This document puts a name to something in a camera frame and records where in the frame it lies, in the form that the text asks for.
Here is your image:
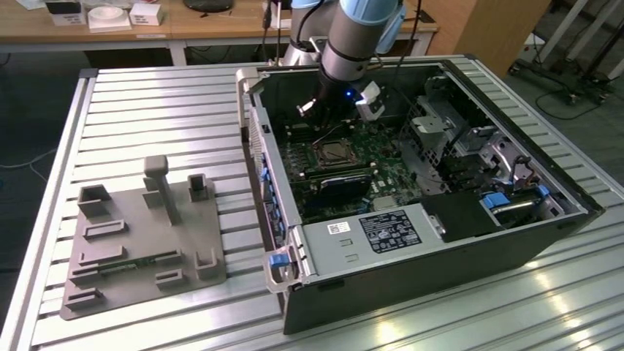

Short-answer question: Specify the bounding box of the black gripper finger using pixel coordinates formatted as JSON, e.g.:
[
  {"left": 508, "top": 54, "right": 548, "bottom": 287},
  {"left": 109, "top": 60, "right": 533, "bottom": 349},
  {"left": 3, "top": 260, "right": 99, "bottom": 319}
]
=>
[
  {"left": 296, "top": 99, "right": 325, "bottom": 143},
  {"left": 325, "top": 107, "right": 345, "bottom": 135}
]

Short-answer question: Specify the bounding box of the metal socket cover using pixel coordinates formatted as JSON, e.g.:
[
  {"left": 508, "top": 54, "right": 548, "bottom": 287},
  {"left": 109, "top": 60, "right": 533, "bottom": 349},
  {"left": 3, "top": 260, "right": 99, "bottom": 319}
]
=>
[{"left": 315, "top": 138, "right": 363, "bottom": 169}]

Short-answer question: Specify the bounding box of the black RAM slot row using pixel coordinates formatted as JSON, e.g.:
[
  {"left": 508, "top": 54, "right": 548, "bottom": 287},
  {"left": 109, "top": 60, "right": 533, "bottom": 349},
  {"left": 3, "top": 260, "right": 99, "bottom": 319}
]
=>
[
  {"left": 292, "top": 166, "right": 372, "bottom": 181},
  {"left": 284, "top": 119, "right": 353, "bottom": 143}
]

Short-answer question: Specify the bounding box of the CPU socket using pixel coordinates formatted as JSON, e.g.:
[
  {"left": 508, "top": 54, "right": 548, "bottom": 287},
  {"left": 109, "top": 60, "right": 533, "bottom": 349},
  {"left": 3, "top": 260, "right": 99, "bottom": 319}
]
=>
[{"left": 313, "top": 138, "right": 363, "bottom": 169}]

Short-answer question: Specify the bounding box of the black graphics card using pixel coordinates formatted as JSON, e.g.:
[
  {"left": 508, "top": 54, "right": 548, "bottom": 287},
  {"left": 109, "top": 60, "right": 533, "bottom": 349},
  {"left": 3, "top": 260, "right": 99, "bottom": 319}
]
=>
[{"left": 311, "top": 173, "right": 372, "bottom": 206}]

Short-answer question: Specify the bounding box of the green motherboard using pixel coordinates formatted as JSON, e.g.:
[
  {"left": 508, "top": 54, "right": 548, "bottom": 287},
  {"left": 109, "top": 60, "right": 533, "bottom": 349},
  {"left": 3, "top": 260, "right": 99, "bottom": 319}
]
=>
[{"left": 280, "top": 118, "right": 423, "bottom": 224}]

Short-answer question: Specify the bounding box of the metal drive cage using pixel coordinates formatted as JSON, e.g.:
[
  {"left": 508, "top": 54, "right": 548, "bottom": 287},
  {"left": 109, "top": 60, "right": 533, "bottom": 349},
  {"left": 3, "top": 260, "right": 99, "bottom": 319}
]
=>
[{"left": 399, "top": 75, "right": 493, "bottom": 195}]

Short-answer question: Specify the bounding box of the small white box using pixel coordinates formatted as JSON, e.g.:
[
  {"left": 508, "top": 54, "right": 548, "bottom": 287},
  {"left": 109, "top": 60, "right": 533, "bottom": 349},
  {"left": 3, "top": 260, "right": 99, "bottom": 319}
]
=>
[{"left": 271, "top": 0, "right": 295, "bottom": 31}]

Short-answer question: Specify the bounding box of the wooden desk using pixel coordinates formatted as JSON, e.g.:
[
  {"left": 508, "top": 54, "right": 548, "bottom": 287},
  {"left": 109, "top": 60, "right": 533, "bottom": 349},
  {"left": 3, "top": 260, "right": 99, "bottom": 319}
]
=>
[
  {"left": 169, "top": 0, "right": 440, "bottom": 56},
  {"left": 0, "top": 0, "right": 173, "bottom": 66}
]

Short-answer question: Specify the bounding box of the silver power supply unit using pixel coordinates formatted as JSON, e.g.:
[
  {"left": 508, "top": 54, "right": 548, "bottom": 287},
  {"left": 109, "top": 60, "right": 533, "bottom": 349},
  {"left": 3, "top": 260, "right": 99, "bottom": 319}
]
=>
[{"left": 297, "top": 203, "right": 448, "bottom": 276}]

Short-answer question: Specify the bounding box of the wooden cabinet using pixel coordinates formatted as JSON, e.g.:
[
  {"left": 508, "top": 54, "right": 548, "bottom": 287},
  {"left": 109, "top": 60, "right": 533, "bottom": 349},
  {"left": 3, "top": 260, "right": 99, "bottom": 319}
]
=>
[{"left": 428, "top": 0, "right": 552, "bottom": 80}]

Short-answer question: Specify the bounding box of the black round object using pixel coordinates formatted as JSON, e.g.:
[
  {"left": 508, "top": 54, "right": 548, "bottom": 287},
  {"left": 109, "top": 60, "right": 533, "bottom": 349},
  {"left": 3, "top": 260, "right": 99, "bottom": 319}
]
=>
[{"left": 183, "top": 0, "right": 235, "bottom": 12}]

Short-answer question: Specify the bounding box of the black plastic shroud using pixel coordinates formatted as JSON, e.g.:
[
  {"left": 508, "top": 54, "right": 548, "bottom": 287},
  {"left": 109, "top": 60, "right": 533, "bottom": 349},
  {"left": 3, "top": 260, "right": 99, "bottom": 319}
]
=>
[{"left": 420, "top": 189, "right": 507, "bottom": 243}]

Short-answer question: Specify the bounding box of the blue disk carrier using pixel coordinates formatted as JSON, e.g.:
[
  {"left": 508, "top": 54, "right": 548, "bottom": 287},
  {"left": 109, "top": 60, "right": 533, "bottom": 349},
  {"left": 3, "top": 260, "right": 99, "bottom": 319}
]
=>
[{"left": 479, "top": 191, "right": 511, "bottom": 211}]

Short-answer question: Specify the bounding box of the white printed box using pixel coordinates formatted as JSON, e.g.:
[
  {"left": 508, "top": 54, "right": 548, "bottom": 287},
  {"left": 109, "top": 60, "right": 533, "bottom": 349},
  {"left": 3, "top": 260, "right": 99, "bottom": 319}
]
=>
[{"left": 128, "top": 2, "right": 165, "bottom": 27}]

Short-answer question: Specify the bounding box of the black PC case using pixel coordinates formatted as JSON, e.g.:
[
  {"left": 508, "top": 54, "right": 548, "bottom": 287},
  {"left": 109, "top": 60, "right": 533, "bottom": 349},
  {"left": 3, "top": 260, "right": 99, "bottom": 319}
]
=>
[{"left": 235, "top": 58, "right": 605, "bottom": 336}]

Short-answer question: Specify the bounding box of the grey parts rack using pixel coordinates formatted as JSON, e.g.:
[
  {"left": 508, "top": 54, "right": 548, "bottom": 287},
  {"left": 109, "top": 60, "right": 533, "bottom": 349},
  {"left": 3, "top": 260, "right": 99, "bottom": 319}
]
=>
[{"left": 59, "top": 155, "right": 228, "bottom": 321}]

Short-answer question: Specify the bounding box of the wheeled equipment cart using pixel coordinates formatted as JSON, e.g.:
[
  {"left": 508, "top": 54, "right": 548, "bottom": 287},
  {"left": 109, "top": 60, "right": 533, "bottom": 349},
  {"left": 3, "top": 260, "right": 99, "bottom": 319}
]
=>
[{"left": 507, "top": 0, "right": 624, "bottom": 107}]

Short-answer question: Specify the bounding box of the green RAM stick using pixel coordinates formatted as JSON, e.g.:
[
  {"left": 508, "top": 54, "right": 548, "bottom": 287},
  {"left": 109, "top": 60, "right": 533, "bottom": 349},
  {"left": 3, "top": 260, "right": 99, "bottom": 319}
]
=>
[{"left": 99, "top": 255, "right": 160, "bottom": 273}]

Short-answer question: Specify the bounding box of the white box black top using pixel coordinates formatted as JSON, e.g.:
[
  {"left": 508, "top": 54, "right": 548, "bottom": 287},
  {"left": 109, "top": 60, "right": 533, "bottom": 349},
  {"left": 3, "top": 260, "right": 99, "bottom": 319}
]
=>
[{"left": 45, "top": 0, "right": 85, "bottom": 27}]

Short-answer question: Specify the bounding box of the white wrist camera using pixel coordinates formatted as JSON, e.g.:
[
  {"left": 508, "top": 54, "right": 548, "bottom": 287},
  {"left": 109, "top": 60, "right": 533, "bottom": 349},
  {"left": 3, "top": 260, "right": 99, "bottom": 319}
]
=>
[{"left": 355, "top": 80, "right": 391, "bottom": 121}]

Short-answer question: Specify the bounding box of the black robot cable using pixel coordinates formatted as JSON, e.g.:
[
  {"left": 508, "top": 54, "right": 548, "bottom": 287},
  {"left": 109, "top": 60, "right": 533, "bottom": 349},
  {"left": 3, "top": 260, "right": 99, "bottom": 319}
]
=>
[{"left": 396, "top": 0, "right": 424, "bottom": 75}]

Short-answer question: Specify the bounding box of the black hanging cable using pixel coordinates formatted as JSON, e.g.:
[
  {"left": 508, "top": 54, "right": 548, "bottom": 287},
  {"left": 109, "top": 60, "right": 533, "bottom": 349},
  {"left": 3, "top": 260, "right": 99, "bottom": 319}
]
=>
[{"left": 261, "top": 0, "right": 283, "bottom": 66}]

